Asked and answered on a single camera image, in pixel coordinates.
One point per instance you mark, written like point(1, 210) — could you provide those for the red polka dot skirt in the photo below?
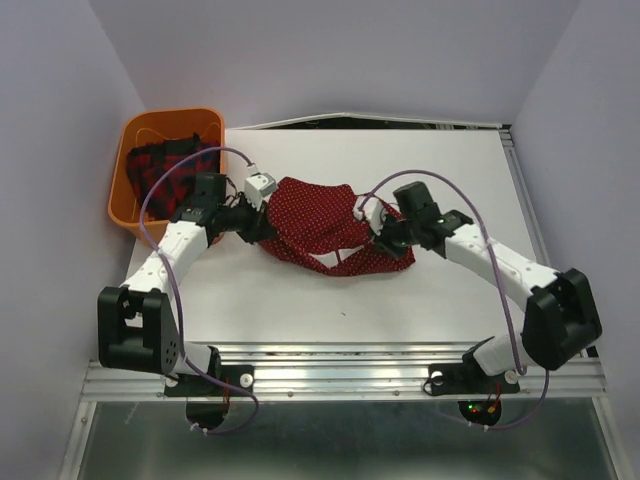
point(316, 229)

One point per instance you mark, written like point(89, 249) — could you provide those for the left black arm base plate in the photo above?
point(191, 386)

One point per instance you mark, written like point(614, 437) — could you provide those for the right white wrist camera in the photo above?
point(371, 211)

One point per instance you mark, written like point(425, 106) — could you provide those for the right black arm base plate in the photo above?
point(447, 379)

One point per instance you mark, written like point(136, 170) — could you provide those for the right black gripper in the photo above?
point(382, 241)

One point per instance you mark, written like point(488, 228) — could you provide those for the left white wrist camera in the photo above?
point(258, 188)

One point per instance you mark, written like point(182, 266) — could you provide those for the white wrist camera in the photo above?
point(258, 188)
point(371, 211)

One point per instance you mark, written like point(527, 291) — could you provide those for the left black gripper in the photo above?
point(259, 226)

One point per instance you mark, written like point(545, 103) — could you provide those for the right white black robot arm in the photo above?
point(560, 315)

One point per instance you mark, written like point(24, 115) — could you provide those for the aluminium front rail frame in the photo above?
point(339, 411)

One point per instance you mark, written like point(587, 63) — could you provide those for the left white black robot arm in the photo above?
point(141, 322)

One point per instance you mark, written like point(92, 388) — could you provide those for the red black plaid skirt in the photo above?
point(146, 164)

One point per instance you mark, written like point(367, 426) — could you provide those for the orange plastic bin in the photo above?
point(154, 127)

